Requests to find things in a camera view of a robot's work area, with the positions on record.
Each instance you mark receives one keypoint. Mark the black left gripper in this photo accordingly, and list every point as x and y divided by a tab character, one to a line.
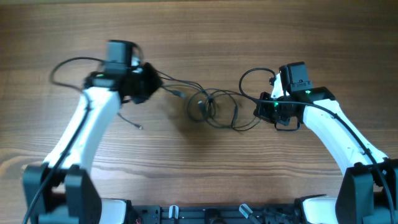
157	82

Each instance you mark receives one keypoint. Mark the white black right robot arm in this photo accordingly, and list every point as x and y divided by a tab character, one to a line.
368	193

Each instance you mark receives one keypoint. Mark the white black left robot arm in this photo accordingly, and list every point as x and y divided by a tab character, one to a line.
60	190

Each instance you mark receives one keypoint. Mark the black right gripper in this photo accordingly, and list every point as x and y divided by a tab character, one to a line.
262	111

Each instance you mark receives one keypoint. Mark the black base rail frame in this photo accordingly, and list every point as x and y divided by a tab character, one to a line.
270	213

